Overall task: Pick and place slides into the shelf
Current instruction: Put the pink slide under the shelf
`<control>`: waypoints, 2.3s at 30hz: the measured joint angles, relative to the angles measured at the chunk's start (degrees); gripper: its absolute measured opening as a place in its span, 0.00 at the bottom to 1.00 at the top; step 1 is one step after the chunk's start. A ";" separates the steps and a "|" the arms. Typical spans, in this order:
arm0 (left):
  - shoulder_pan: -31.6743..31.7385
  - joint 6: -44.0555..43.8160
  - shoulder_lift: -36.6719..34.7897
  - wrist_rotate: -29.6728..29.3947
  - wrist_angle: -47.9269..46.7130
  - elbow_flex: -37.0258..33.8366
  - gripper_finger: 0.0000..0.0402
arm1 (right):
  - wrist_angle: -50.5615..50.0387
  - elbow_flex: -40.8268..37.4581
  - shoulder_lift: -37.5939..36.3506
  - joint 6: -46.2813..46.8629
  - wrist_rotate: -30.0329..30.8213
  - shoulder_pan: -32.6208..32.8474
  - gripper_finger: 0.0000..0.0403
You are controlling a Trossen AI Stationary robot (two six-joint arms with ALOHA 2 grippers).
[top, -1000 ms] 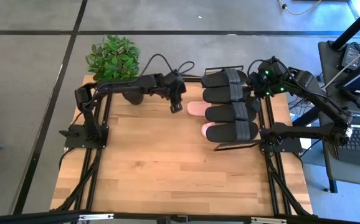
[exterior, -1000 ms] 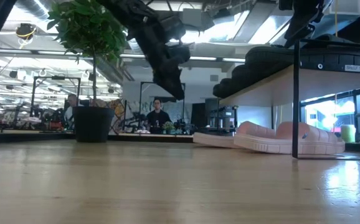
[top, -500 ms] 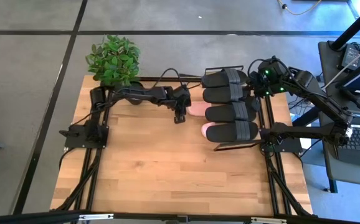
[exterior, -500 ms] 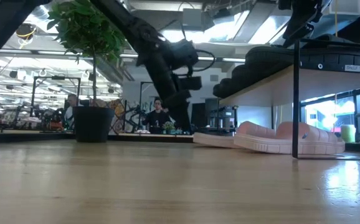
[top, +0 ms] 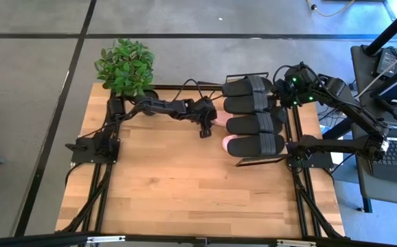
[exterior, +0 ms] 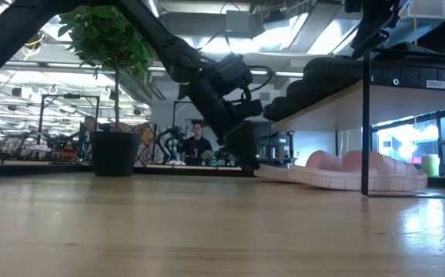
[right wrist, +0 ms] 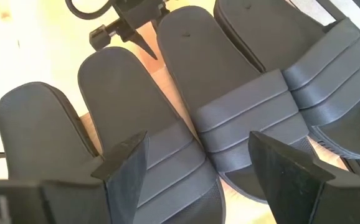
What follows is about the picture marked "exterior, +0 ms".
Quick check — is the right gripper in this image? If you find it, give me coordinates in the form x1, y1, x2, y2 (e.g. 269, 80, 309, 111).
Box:
343, 0, 403, 59

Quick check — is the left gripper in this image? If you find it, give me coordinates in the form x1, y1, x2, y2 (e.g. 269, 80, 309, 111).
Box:
179, 75, 265, 171

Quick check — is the pink rubber slide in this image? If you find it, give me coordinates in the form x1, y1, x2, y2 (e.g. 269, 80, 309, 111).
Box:
255, 149, 343, 182
289, 150, 428, 192

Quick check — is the small background potted plant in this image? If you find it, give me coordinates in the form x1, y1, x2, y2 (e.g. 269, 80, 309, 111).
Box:
201, 149, 219, 167

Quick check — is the black equipment cart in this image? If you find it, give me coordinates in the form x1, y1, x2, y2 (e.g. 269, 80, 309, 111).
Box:
259, 130, 296, 169

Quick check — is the person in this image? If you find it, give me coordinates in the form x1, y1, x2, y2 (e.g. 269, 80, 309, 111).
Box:
176, 121, 213, 167
82, 115, 99, 161

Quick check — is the long ceiling light strip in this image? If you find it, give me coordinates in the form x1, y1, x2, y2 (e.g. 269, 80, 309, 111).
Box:
148, 65, 304, 78

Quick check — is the green plant in black pot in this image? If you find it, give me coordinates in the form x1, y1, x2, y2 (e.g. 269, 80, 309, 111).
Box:
56, 5, 158, 177

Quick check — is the lime green cylinder container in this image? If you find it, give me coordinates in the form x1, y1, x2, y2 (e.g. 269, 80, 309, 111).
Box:
420, 153, 441, 177

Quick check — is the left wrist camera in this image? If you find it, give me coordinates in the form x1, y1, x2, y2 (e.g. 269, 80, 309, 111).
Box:
213, 53, 255, 99

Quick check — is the black background station frame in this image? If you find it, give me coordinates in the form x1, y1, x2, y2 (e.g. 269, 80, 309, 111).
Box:
171, 99, 208, 134
39, 94, 101, 155

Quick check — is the wooden shelf with black frame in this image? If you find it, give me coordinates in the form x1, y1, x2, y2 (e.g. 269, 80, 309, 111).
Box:
270, 48, 445, 199

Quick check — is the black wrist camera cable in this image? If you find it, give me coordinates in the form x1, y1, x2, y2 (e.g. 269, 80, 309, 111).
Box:
245, 65, 273, 93

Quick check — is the pale yellow hanging cable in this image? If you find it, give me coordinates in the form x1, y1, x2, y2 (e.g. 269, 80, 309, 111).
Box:
412, 0, 419, 155

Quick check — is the colourful wall poster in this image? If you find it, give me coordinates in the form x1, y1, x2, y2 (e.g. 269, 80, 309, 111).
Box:
132, 122, 156, 167

